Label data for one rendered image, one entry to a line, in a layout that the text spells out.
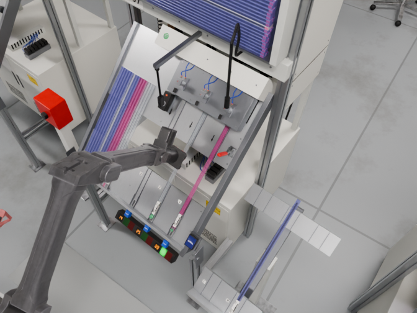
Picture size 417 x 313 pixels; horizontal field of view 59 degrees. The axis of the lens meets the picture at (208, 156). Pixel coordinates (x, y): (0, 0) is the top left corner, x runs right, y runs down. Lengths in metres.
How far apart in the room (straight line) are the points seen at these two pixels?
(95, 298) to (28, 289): 0.74
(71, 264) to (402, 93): 2.85
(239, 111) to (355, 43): 2.64
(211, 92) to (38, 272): 0.83
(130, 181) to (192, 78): 0.53
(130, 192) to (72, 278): 0.43
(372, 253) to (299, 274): 0.49
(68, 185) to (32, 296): 0.26
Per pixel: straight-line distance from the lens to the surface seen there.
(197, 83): 1.41
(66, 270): 1.72
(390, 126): 3.19
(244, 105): 1.32
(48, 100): 2.06
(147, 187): 1.58
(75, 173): 0.84
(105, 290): 1.65
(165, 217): 1.55
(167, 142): 1.30
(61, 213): 0.86
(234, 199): 1.75
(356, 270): 2.44
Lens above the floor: 2.14
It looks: 54 degrees down
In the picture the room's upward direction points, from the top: 2 degrees clockwise
